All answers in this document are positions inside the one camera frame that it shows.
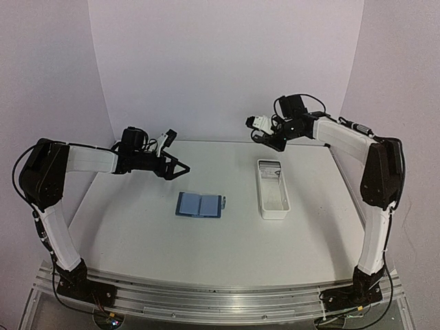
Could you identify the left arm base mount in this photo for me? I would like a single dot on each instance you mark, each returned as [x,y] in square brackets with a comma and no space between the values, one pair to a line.
[76,285]

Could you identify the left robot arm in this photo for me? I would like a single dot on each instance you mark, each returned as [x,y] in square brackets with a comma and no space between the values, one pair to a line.
[41,181]

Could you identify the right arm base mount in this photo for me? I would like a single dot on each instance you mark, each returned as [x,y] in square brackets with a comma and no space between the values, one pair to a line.
[364,290]

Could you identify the black VIP card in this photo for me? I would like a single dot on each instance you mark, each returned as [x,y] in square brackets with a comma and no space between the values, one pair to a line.
[269,169]

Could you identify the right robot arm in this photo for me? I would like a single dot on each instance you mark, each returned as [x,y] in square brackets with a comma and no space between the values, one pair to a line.
[382,158]

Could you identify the white plastic tray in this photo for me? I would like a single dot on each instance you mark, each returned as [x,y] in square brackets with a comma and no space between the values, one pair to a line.
[273,198]

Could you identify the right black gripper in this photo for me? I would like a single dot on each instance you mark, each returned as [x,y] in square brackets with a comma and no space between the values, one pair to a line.
[279,146]

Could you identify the blue card holder wallet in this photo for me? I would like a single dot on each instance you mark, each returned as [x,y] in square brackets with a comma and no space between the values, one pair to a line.
[200,206]

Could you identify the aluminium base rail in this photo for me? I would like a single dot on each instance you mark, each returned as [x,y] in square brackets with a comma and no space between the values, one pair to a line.
[142,303]

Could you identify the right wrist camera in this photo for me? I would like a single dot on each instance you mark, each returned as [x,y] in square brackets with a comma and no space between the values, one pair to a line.
[259,123]

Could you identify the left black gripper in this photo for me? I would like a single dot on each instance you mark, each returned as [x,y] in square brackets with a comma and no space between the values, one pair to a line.
[168,173]

